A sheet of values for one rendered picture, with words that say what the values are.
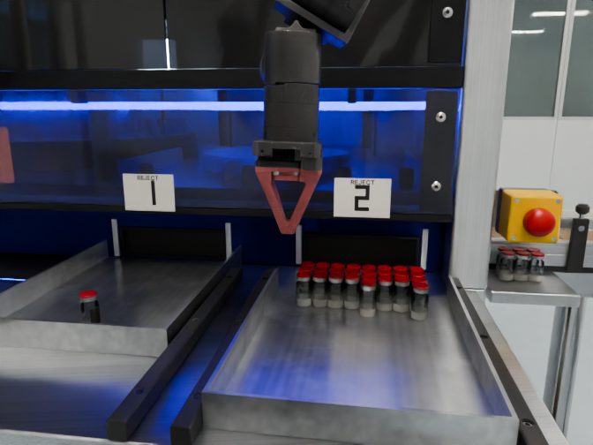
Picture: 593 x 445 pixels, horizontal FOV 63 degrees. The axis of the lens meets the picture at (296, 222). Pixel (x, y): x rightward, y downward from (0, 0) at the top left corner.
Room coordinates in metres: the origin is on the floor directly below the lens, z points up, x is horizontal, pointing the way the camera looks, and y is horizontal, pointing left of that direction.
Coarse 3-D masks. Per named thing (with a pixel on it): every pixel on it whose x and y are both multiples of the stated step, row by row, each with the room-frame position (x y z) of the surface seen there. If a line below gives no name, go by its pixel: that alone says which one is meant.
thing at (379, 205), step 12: (336, 180) 0.73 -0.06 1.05; (348, 180) 0.72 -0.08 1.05; (360, 180) 0.72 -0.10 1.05; (372, 180) 0.72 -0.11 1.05; (384, 180) 0.72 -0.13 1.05; (336, 192) 0.73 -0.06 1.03; (348, 192) 0.72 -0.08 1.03; (360, 192) 0.72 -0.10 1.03; (372, 192) 0.72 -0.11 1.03; (384, 192) 0.72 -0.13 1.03; (336, 204) 0.73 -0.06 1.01; (348, 204) 0.72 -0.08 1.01; (360, 204) 0.72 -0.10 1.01; (372, 204) 0.72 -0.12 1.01; (384, 204) 0.72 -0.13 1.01; (348, 216) 0.72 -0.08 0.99; (360, 216) 0.72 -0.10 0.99; (372, 216) 0.72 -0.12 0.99; (384, 216) 0.72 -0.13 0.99
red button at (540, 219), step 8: (536, 208) 0.67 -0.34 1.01; (528, 216) 0.66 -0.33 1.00; (536, 216) 0.66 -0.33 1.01; (544, 216) 0.65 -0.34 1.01; (552, 216) 0.66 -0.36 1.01; (528, 224) 0.66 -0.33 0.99; (536, 224) 0.65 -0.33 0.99; (544, 224) 0.65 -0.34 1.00; (552, 224) 0.65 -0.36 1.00; (536, 232) 0.66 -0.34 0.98; (544, 232) 0.65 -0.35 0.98
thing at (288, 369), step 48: (288, 288) 0.70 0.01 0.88; (240, 336) 0.48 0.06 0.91; (288, 336) 0.54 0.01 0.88; (336, 336) 0.54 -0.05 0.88; (384, 336) 0.54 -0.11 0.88; (432, 336) 0.54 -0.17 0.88; (240, 384) 0.44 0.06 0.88; (288, 384) 0.44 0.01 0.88; (336, 384) 0.44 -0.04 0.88; (384, 384) 0.44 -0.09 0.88; (432, 384) 0.44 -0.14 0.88; (480, 384) 0.44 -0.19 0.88; (288, 432) 0.36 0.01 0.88; (336, 432) 0.35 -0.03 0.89; (384, 432) 0.35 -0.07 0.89; (432, 432) 0.34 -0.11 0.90; (480, 432) 0.34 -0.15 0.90
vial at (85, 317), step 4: (96, 296) 0.57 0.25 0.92; (80, 300) 0.56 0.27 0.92; (84, 300) 0.56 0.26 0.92; (88, 300) 0.56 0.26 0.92; (92, 300) 0.56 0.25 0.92; (96, 300) 0.57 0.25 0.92; (80, 304) 0.56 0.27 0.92; (84, 304) 0.56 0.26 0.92; (88, 304) 0.56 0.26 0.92; (92, 304) 0.56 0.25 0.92; (96, 304) 0.57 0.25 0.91; (80, 308) 0.56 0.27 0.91; (84, 308) 0.56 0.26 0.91; (88, 308) 0.56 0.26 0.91; (92, 308) 0.56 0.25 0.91; (80, 312) 0.56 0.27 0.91; (84, 312) 0.56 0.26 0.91; (88, 312) 0.56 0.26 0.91; (84, 316) 0.56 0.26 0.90; (88, 316) 0.56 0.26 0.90; (84, 320) 0.56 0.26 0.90; (88, 320) 0.56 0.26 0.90
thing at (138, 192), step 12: (132, 180) 0.77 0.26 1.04; (144, 180) 0.77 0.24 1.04; (156, 180) 0.77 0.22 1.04; (168, 180) 0.76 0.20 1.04; (132, 192) 0.77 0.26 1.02; (144, 192) 0.77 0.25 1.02; (156, 192) 0.77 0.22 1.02; (168, 192) 0.76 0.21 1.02; (132, 204) 0.77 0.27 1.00; (144, 204) 0.77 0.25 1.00; (156, 204) 0.77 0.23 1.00; (168, 204) 0.76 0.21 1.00
